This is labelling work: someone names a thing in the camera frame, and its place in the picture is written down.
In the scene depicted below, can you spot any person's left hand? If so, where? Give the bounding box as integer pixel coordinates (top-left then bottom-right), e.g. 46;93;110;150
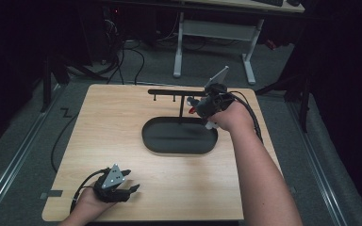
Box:
74;186;118;219

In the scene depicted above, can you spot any bundle of black cables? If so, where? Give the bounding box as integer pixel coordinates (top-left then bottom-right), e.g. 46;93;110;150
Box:
65;18;147;87

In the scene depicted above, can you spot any metal floor rail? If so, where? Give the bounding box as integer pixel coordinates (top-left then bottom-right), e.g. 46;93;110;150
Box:
286;101;351;226
0;84;62;222

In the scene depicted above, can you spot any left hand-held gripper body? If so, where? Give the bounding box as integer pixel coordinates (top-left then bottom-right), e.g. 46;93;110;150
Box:
91;163;130;203

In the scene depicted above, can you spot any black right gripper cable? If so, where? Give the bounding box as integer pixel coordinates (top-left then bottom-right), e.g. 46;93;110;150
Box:
227;90;264;145

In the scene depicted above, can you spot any white desk with metal legs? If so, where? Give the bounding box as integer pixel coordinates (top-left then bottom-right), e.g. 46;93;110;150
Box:
172;0;305;87

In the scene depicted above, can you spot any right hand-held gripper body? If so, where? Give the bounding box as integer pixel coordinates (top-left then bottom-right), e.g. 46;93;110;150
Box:
197;65;237;120

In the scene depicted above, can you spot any person's right hand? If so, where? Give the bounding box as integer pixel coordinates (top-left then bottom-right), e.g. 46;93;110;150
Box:
206;99;256;134

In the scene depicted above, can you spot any long black floor cable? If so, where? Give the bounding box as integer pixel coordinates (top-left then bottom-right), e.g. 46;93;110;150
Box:
50;107;80;174

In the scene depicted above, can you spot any black keyboard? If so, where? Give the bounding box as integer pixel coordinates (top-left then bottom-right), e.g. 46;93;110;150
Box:
253;0;285;8

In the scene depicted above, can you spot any black metal stand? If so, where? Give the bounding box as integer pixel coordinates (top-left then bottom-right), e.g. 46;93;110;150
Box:
39;55;72;114
254;70;313;134

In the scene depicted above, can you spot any small red object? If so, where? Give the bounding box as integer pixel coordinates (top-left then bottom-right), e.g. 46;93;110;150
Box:
264;39;278;51

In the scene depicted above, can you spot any dark computer tower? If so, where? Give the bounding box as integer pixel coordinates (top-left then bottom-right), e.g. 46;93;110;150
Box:
101;5;124;64

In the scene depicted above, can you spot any black hook rack with tray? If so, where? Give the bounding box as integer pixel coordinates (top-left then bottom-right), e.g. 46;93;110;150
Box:
141;89;219;155

